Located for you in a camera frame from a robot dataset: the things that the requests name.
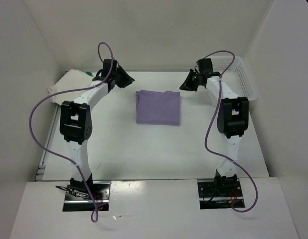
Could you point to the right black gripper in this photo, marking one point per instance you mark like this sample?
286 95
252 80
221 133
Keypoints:
187 85

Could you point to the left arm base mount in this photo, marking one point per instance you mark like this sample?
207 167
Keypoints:
80 201

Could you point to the white t shirt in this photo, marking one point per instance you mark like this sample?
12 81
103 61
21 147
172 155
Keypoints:
73 79

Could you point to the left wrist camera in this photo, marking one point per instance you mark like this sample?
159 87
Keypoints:
107 65

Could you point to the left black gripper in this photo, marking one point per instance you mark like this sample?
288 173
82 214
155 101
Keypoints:
127 79

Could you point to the white plastic basket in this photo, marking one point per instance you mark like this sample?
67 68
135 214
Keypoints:
236 76

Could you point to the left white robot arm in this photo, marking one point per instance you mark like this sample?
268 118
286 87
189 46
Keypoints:
76 122

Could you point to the purple t shirt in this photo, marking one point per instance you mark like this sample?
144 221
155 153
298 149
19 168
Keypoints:
158 108

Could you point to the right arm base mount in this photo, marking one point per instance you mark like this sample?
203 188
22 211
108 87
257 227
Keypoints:
212 198

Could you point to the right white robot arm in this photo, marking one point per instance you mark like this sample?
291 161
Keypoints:
232 121

